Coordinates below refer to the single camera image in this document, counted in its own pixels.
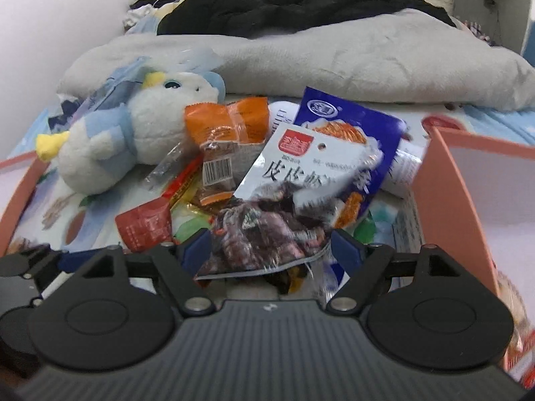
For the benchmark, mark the clothes on cardboard box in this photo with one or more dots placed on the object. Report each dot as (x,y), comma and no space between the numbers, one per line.
(144,16)

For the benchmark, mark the blue spicy strips packet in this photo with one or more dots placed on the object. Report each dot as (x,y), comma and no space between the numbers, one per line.
(351,122)

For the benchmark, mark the grey duvet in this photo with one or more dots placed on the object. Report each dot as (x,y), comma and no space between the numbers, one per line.
(405,57)

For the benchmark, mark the blue white plush bird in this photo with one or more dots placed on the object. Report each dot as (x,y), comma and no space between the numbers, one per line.
(103,146)

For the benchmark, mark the pink box lid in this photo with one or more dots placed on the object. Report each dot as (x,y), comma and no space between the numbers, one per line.
(19,177)

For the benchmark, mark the white barcode box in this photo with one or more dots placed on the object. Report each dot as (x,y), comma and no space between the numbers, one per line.
(405,165)

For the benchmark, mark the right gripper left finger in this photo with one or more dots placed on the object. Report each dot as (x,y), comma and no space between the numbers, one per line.
(177,265)

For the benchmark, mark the orange snack packet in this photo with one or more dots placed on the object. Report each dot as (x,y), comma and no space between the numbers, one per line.
(230,138)

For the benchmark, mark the blue plastic bag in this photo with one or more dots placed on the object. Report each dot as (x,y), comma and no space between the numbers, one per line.
(108,91)

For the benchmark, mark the small red sachet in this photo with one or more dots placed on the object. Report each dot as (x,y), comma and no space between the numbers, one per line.
(145,226)

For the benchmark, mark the black clothing pile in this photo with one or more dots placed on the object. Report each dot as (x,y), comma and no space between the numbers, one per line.
(250,18)

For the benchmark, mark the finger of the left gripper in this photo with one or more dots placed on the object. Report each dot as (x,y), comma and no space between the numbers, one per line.
(70,262)

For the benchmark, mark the white dark seafood snack packet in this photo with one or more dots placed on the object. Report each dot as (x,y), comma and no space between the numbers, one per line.
(302,186)

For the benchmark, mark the pink cardboard box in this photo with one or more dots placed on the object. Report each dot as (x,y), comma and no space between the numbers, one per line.
(474,196)

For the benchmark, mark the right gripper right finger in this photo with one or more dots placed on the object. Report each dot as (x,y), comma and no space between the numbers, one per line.
(365,265)

